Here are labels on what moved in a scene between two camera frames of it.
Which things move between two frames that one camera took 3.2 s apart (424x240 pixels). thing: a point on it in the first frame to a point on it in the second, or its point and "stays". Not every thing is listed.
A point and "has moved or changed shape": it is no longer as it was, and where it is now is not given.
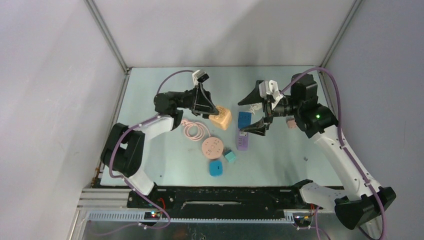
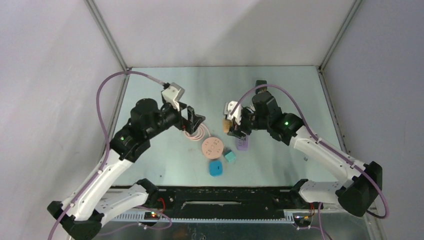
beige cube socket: [223, 118] has moved or changed shape
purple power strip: [242, 140] stays
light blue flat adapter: [216, 168] stays
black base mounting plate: [287, 199] stays
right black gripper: [254, 97] to [240, 128]
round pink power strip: [212, 147] stays
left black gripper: [201, 103] to [190, 125]
